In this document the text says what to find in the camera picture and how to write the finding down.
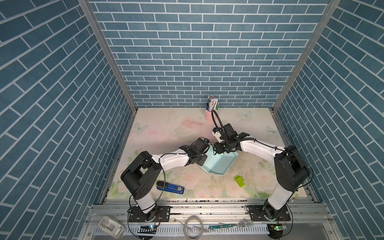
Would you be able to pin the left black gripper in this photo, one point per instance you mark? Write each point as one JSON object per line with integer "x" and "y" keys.
{"x": 202, "y": 162}

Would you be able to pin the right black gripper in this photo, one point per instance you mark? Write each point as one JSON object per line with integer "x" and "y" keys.
{"x": 217, "y": 149}

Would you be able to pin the light blue paper box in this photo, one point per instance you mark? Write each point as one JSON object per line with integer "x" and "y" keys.
{"x": 218, "y": 164}

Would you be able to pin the green plastic block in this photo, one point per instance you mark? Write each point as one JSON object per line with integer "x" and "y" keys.
{"x": 240, "y": 181}

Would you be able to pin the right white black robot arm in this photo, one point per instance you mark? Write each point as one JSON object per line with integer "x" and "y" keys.
{"x": 291, "y": 170}

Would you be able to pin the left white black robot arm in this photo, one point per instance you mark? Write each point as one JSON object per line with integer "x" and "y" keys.
{"x": 141, "y": 175}

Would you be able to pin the pink pen holder cup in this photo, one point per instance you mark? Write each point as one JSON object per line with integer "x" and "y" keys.
{"x": 208, "y": 116}

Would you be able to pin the blue black stapler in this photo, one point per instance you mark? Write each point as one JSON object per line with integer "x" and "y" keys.
{"x": 170, "y": 188}

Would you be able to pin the metal fork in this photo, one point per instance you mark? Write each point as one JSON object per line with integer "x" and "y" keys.
{"x": 244, "y": 223}

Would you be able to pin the white plastic holder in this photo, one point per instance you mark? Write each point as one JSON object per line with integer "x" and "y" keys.
{"x": 112, "y": 227}

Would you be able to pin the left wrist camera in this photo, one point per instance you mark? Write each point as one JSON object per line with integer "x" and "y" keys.
{"x": 201, "y": 145}

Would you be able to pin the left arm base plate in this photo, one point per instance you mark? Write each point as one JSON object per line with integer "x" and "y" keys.
{"x": 161, "y": 213}

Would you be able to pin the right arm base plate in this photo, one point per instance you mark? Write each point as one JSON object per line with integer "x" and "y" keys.
{"x": 261, "y": 213}

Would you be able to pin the aluminium frame rail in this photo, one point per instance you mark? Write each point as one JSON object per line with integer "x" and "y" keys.
{"x": 304, "y": 214}

